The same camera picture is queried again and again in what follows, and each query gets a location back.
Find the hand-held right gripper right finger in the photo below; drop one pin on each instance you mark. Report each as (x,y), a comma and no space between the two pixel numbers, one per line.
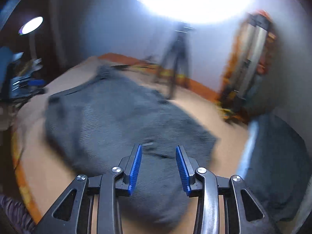
(182,168)

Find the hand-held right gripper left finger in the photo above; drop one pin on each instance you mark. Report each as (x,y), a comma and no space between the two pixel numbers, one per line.
(135,165)

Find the dark grey pants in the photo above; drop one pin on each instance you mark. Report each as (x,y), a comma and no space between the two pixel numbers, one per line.
(117,124)

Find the beige bed sheet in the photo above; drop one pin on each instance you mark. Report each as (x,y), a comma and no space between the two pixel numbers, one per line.
(214,117)

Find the dark grey cloth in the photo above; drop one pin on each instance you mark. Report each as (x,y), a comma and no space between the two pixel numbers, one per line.
(275,165)

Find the black tripod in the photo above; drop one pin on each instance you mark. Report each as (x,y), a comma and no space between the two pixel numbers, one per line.
(176,58)

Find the purple striped cloth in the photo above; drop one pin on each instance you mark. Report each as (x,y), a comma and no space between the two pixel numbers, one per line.
(14,212)

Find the clutter of tools at left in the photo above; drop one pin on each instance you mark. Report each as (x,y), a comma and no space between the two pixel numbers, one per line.
(20,78)

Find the round desk lamp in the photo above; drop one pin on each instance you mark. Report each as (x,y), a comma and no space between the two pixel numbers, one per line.
(31,24)

